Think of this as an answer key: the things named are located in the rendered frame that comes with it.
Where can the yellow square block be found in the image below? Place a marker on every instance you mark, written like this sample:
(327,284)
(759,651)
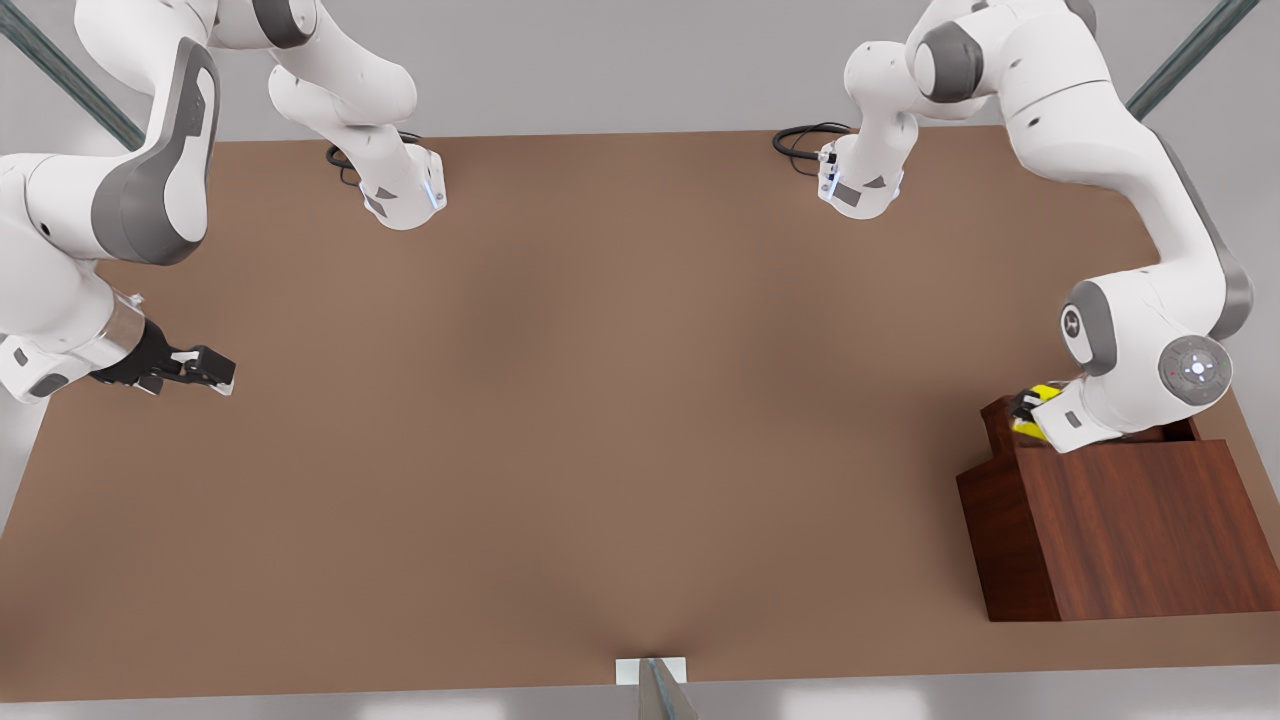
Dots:
(1047,394)

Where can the dark wooden drawer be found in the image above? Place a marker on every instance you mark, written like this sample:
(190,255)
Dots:
(1000,430)

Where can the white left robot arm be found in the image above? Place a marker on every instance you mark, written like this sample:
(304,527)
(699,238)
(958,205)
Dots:
(1100,140)

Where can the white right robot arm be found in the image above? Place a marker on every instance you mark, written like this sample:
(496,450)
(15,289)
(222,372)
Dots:
(60,210)

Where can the dark wooden cabinet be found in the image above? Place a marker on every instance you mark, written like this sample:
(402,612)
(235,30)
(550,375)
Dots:
(1140,530)

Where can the silver frame post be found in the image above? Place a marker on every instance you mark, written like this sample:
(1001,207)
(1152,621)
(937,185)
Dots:
(1190,55)
(70,75)
(662,695)

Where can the white post foot plate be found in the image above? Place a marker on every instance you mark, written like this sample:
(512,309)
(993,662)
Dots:
(627,670)

